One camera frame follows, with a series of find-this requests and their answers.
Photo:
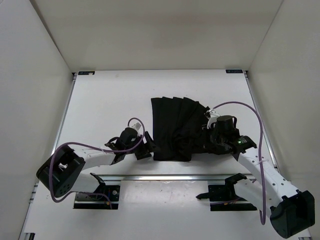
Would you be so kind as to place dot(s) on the blue table label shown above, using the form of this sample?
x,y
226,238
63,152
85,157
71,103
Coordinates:
x,y
86,73
234,71

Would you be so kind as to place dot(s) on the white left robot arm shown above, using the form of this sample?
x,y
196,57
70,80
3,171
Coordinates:
x,y
63,172

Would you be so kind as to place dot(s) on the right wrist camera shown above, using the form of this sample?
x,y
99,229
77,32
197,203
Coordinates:
x,y
212,116

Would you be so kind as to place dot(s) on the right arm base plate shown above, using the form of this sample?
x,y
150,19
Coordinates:
x,y
222,200

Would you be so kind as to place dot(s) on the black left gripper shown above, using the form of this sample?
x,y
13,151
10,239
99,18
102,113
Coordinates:
x,y
149,146

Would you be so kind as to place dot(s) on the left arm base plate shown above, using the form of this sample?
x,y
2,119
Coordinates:
x,y
99,202

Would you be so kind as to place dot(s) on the aluminium front rail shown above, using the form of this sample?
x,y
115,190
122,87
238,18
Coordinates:
x,y
171,177

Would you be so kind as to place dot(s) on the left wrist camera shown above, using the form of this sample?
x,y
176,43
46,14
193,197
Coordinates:
x,y
137,126

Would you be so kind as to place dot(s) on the left blue table label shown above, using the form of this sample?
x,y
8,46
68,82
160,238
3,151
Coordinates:
x,y
86,73

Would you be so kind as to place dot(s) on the right blue table label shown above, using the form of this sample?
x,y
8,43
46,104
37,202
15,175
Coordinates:
x,y
234,71

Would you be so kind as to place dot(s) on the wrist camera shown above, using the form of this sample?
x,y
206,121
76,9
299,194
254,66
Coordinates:
x,y
212,116
137,126

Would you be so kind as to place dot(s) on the black pleated skirt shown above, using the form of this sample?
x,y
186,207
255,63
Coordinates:
x,y
178,128

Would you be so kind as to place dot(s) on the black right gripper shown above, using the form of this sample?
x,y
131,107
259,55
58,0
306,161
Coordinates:
x,y
206,145

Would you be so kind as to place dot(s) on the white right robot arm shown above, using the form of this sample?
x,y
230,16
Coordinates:
x,y
289,210

